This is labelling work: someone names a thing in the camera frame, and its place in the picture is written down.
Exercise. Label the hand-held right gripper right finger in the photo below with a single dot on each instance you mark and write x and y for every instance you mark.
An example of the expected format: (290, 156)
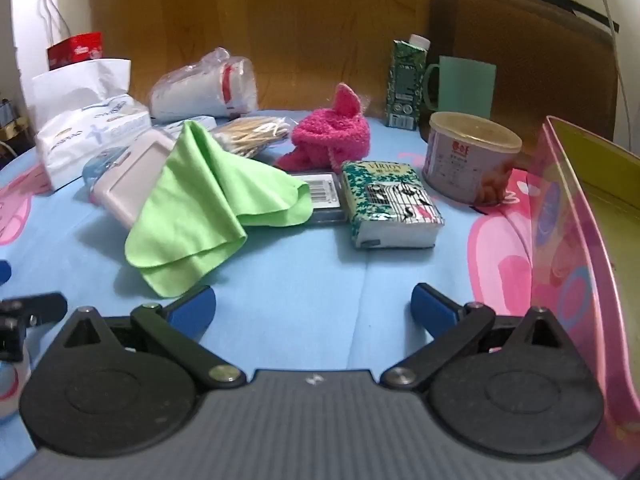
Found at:
(432, 307)

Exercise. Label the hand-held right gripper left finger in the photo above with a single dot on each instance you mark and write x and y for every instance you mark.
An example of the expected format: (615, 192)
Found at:
(192, 310)

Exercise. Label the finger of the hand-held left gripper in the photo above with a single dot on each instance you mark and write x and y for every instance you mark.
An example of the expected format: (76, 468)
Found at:
(35, 310)
(4, 272)

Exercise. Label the green microfiber cloth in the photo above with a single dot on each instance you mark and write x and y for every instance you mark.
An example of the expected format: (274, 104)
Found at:
(200, 200)

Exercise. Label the green floral tissue packet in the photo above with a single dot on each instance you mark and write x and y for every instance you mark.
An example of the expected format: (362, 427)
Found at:
(385, 195)

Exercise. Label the pale pink plastic case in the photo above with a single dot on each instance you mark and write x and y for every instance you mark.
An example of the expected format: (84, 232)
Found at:
(130, 180)

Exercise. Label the blue plastic container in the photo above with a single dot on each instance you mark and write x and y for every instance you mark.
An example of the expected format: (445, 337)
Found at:
(100, 162)

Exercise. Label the pink biscuit tin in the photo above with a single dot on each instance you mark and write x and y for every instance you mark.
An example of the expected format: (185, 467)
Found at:
(565, 240)

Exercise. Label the clear case with barcode label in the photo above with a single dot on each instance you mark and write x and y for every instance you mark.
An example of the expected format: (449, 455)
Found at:
(325, 195)

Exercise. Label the bag of cotton swabs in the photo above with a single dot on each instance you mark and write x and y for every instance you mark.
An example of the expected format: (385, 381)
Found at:
(250, 135)

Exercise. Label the white blue small box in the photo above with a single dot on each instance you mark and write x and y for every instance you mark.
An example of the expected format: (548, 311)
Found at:
(195, 122)

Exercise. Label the pink fuzzy sock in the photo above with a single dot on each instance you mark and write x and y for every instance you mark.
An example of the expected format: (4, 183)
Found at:
(330, 135)

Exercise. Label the blue printed tablecloth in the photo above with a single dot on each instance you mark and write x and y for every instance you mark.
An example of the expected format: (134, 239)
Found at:
(300, 270)

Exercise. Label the gold metal box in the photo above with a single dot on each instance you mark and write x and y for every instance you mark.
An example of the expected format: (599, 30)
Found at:
(12, 130)

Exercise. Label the round can with lid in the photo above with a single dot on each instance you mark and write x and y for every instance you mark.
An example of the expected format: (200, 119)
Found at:
(460, 165)

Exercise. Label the large white tissue pack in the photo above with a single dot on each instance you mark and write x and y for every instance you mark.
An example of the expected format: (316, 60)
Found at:
(75, 135)

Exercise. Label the bagged stack of paper cups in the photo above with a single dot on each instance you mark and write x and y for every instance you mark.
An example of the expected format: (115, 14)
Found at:
(200, 90)

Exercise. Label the green mug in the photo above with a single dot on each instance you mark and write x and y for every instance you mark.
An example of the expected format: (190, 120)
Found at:
(465, 85)

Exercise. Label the green drink carton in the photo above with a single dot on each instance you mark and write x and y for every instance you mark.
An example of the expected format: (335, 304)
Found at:
(402, 80)

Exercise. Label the red tin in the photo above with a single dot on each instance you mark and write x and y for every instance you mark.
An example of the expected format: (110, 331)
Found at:
(80, 47)

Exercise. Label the brown chair back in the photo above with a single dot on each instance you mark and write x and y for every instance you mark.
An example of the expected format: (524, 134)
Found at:
(525, 50)

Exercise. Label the wooden board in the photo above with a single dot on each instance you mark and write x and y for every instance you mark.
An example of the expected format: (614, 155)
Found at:
(300, 20)

